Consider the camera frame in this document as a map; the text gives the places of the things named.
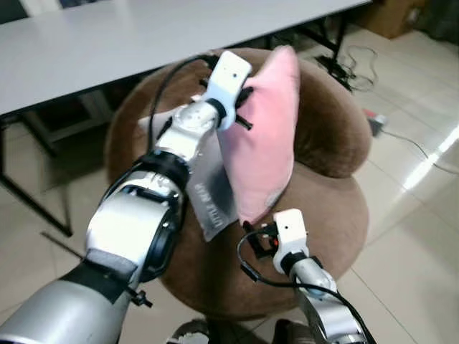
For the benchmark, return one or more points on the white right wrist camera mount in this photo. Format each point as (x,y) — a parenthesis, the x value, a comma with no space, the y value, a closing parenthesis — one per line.
(290,233)

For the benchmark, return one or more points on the pink pillow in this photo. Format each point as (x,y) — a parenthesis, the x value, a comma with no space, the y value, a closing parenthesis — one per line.
(265,129)

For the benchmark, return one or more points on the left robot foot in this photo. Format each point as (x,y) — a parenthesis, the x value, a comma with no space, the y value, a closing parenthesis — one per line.
(190,333)

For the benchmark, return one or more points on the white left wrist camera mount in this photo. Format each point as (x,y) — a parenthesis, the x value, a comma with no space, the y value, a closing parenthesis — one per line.
(229,79)

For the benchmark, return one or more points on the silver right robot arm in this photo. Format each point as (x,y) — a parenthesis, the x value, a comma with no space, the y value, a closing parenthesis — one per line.
(323,308)

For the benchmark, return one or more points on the brown cardboard box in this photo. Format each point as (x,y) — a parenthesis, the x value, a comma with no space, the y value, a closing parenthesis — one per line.
(396,18)

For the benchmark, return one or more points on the grey printed pillow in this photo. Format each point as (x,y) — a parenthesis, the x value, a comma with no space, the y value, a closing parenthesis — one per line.
(211,201)

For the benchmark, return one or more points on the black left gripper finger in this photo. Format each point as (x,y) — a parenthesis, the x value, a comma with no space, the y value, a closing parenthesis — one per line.
(248,96)

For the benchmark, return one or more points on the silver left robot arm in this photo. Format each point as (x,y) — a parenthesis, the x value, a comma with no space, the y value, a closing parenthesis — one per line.
(129,229)

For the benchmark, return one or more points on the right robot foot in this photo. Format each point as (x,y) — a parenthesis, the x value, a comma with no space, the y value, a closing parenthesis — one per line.
(292,333)

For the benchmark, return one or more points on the grey table with black legs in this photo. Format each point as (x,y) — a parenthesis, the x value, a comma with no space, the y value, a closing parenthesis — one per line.
(107,43)

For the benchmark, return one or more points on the grey power strip box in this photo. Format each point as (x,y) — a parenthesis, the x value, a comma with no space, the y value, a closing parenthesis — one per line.
(374,122)

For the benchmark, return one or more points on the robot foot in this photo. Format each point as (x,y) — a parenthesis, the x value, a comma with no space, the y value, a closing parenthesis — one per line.
(190,333)
(292,333)

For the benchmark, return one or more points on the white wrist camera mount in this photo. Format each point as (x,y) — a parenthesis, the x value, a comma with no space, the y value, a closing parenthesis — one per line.
(290,233)
(229,79)

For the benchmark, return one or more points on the brown round sofa chair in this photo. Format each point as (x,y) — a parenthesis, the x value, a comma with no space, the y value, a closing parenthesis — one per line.
(330,215)

